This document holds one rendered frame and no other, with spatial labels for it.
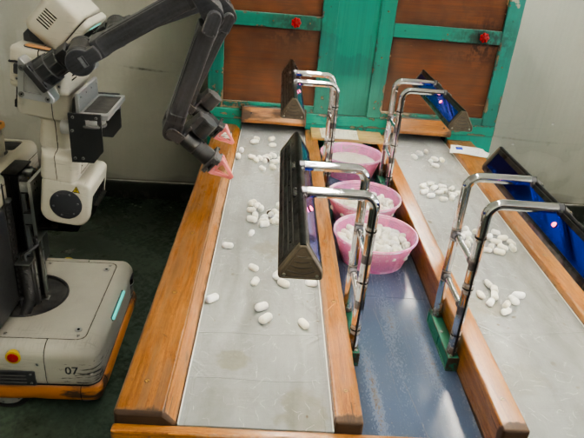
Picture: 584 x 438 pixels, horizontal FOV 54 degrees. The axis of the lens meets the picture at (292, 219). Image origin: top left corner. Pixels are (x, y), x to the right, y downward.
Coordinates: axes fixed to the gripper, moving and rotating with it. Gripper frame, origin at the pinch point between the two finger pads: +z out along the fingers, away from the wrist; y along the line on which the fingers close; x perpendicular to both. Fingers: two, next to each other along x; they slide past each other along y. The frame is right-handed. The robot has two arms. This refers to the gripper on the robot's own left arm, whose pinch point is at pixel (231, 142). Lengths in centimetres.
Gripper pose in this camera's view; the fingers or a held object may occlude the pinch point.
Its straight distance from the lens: 234.2
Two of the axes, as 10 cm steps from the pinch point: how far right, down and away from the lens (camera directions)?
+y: -0.1, -4.4, 9.0
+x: -7.2, 6.3, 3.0
